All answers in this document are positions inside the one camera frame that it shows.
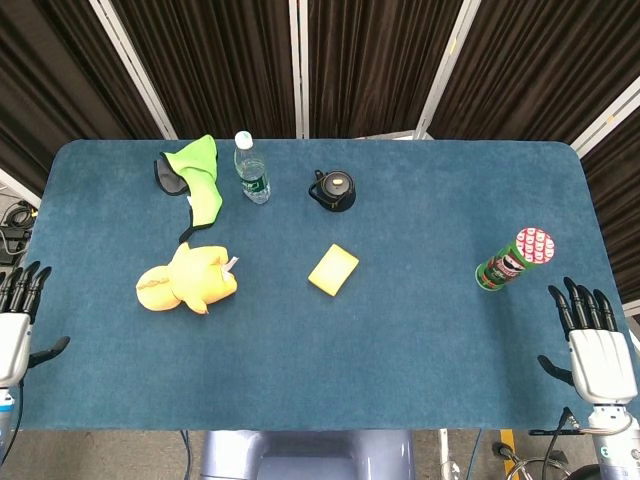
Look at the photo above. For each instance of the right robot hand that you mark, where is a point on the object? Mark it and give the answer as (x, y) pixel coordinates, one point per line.
(597, 362)

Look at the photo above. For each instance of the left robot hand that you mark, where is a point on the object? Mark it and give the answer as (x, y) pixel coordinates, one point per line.
(12, 340)

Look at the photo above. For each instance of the yellow plush duck toy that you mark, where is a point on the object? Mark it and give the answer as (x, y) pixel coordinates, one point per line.
(187, 279)

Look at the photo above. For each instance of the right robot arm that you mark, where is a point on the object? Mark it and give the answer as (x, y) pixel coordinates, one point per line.
(611, 440)

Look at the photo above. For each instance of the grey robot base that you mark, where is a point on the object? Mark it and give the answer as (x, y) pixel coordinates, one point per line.
(306, 455)

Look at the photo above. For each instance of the green chips can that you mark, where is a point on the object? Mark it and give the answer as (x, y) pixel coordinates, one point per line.
(515, 260)

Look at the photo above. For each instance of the green and grey cloth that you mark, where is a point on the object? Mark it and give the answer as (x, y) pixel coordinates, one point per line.
(196, 179)

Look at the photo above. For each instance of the yellow sponge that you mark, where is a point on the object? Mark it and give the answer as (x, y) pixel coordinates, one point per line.
(333, 269)

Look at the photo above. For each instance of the blue table mat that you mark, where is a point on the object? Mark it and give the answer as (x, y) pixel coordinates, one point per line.
(320, 320)

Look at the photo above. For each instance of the clear plastic water bottle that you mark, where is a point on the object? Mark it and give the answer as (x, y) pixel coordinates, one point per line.
(251, 171)

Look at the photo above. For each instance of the black teapot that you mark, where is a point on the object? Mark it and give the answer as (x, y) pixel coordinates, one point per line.
(334, 189)

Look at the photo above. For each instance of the white partition frame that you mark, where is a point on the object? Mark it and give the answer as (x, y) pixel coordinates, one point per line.
(300, 67)

